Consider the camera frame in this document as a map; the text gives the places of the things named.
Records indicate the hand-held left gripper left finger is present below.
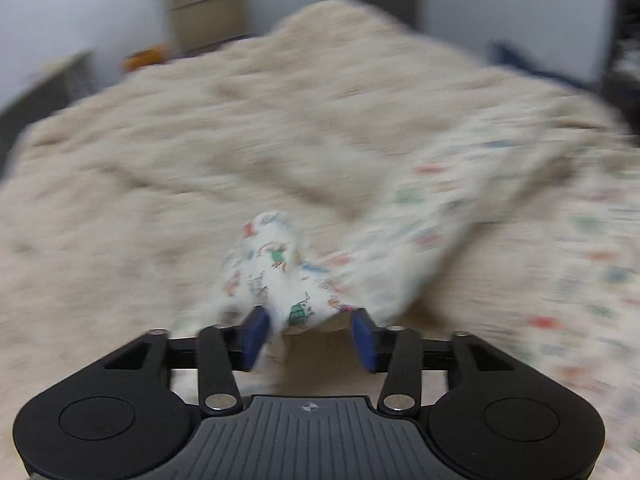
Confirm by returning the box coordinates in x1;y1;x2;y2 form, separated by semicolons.
102;306;273;415

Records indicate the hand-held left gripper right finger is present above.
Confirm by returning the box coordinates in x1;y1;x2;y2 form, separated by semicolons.
351;308;518;415

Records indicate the cartoon print cream garment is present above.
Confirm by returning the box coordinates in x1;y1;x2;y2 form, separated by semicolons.
172;110;640;480

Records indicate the cream fluffy blanket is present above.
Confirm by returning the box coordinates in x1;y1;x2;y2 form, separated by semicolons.
0;0;640;411

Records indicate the orange toolbox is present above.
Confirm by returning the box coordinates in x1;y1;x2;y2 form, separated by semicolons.
122;44;171;75

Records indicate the dark blue bag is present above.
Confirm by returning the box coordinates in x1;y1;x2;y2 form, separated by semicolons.
487;40;601;92

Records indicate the white folding table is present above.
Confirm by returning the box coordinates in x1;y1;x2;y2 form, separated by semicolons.
0;49;98;131

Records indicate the beige two-door refrigerator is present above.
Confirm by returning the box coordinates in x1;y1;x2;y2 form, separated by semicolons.
167;0;248;58

